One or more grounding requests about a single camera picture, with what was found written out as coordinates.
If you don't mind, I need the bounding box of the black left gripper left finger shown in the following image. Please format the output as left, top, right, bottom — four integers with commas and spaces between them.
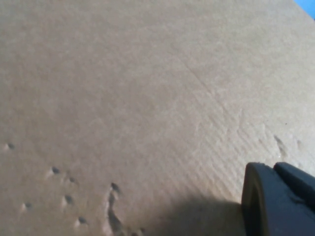
240, 161, 315, 236

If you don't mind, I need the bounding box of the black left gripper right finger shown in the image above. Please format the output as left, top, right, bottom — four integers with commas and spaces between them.
274, 161, 315, 209

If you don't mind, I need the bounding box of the cardboard drawer with wrinkled window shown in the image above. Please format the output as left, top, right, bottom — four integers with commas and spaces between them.
0, 0, 315, 236

